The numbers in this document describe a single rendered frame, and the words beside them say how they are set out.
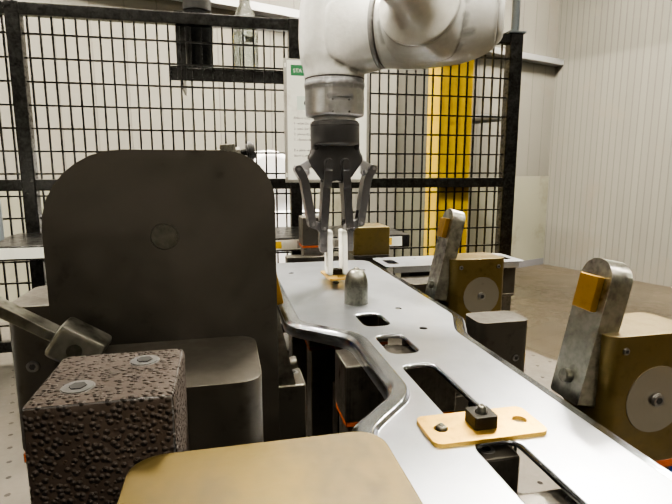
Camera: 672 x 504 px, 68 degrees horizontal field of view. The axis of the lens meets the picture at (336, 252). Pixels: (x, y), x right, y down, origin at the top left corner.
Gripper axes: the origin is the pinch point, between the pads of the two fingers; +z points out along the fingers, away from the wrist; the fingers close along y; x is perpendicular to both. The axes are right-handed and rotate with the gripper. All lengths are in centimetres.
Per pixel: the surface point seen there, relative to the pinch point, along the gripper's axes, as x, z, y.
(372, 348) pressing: -30.8, 4.5, -3.2
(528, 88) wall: 457, -101, 330
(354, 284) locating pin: -14.0, 2.0, -0.6
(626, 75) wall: 392, -106, 403
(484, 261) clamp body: -8.5, 1.0, 21.2
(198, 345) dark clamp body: -48, -3, -19
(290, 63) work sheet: 54, -39, 1
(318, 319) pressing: -19.0, 4.9, -6.5
